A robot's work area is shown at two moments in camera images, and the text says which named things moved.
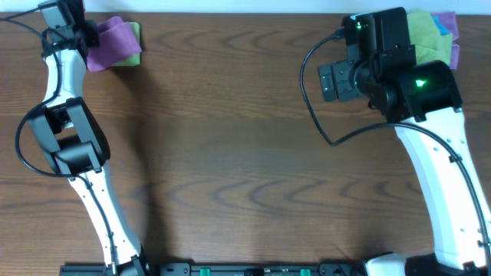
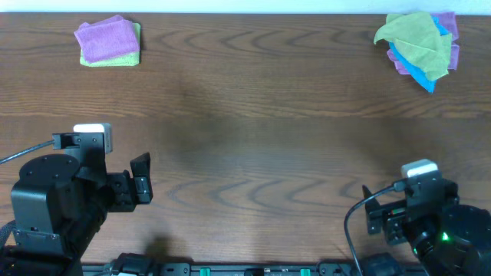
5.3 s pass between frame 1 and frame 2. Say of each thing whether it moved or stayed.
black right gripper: moved
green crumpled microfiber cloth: stayed
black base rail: stayed
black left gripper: moved
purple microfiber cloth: moved
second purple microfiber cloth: stayed
